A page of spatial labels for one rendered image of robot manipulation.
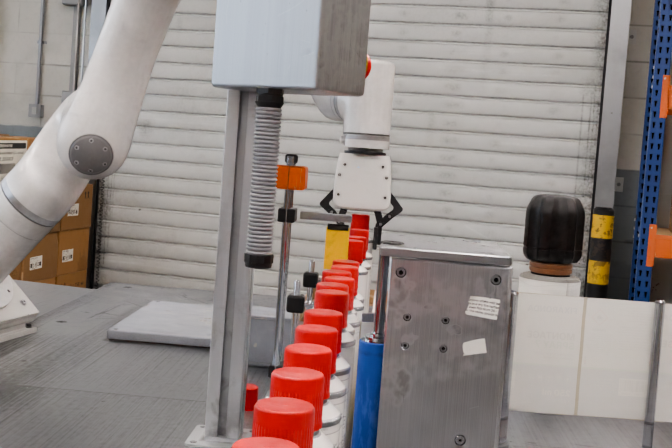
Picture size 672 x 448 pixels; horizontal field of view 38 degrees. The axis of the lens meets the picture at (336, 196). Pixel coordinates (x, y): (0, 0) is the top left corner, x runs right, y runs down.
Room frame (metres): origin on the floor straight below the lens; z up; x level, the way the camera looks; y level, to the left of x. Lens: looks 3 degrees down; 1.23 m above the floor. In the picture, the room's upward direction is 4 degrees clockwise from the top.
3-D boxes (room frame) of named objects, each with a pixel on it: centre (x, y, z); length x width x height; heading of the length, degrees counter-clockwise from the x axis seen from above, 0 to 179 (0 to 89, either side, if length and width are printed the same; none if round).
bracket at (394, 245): (0.88, -0.10, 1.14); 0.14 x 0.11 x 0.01; 177
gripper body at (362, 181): (1.75, -0.05, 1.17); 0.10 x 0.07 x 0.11; 87
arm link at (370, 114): (1.76, -0.04, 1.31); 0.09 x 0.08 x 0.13; 42
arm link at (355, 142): (1.76, -0.04, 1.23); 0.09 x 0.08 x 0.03; 87
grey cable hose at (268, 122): (1.15, 0.09, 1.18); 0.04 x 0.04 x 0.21
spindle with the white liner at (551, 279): (1.37, -0.31, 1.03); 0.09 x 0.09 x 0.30
